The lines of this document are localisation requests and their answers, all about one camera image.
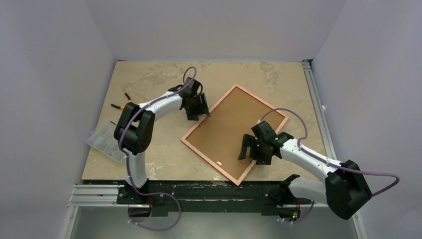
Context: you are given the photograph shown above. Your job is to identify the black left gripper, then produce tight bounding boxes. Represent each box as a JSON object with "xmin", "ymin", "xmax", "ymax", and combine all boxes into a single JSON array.
[{"xmin": 185, "ymin": 94, "xmax": 211, "ymax": 122}]

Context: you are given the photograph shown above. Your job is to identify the red wooden picture frame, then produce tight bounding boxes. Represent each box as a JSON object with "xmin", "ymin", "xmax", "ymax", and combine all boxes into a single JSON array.
[{"xmin": 180, "ymin": 84, "xmax": 290, "ymax": 187}]

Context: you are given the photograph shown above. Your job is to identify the brown cardboard backing board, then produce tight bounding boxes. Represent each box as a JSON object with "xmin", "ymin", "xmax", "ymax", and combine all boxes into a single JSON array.
[{"xmin": 184, "ymin": 88, "xmax": 286, "ymax": 181}]

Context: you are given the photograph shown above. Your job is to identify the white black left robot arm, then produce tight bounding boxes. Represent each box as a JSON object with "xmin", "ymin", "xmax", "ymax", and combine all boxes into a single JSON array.
[{"xmin": 114, "ymin": 77, "xmax": 210, "ymax": 204}]

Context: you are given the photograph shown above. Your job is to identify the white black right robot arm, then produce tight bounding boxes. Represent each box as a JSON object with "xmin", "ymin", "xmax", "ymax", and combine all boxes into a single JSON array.
[{"xmin": 238, "ymin": 121, "xmax": 372, "ymax": 220}]

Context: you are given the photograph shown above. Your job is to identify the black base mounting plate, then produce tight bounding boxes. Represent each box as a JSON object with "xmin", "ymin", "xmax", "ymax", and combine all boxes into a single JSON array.
[{"xmin": 116, "ymin": 180, "xmax": 311, "ymax": 217}]

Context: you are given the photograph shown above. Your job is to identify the clear plastic parts box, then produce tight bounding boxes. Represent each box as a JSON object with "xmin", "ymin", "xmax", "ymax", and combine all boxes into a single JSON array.
[{"xmin": 87, "ymin": 121, "xmax": 125, "ymax": 162}]

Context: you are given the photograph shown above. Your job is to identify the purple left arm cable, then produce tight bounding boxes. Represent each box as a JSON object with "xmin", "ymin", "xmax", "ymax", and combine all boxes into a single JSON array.
[{"xmin": 118, "ymin": 66, "xmax": 198, "ymax": 199}]

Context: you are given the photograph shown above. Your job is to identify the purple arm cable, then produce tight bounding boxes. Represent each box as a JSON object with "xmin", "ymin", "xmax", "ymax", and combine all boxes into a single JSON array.
[
  {"xmin": 118, "ymin": 66, "xmax": 198, "ymax": 199},
  {"xmin": 258, "ymin": 108, "xmax": 400, "ymax": 199}
]

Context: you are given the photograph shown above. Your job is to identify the orange handled pliers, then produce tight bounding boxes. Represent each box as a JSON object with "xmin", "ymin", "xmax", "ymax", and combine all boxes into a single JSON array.
[{"xmin": 110, "ymin": 93, "xmax": 132, "ymax": 110}]

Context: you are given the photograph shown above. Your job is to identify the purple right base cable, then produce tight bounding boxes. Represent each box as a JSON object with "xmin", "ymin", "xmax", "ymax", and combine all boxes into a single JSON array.
[{"xmin": 277, "ymin": 199, "xmax": 316, "ymax": 225}]

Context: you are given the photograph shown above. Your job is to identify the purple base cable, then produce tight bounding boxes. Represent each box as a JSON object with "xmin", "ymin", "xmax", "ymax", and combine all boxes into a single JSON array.
[
  {"xmin": 127, "ymin": 192, "xmax": 182, "ymax": 232},
  {"xmin": 277, "ymin": 199, "xmax": 316, "ymax": 225}
]

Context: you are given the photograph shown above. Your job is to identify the aluminium rail right side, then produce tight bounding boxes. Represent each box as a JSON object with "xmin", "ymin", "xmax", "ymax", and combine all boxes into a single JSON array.
[{"xmin": 302, "ymin": 60, "xmax": 337, "ymax": 159}]

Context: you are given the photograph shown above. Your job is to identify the aluminium rail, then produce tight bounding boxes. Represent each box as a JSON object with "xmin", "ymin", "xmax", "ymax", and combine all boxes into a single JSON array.
[
  {"xmin": 67, "ymin": 184, "xmax": 330, "ymax": 209},
  {"xmin": 302, "ymin": 60, "xmax": 337, "ymax": 159}
]

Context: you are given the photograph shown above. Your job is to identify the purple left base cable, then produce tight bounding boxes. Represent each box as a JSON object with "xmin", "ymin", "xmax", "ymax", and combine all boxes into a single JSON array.
[{"xmin": 127, "ymin": 192, "xmax": 182, "ymax": 232}]

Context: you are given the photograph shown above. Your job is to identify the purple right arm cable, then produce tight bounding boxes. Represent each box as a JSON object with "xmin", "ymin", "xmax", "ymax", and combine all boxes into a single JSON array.
[{"xmin": 258, "ymin": 108, "xmax": 400, "ymax": 199}]

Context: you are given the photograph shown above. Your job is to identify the aluminium front rail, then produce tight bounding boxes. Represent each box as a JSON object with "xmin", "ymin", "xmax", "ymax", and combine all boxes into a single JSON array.
[{"xmin": 67, "ymin": 184, "xmax": 330, "ymax": 209}]

